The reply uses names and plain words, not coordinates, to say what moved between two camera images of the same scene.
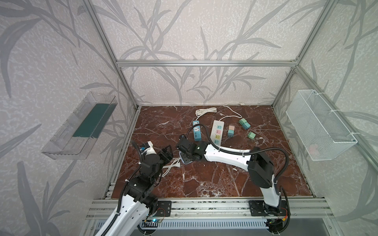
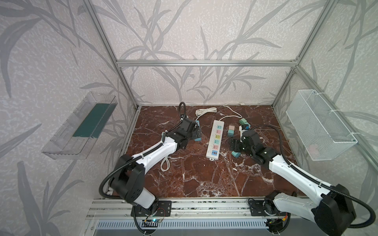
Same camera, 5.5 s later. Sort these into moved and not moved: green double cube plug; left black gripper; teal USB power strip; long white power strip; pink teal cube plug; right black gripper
Moved: left black gripper; right black gripper
Not moved: teal USB power strip; green double cube plug; long white power strip; pink teal cube plug
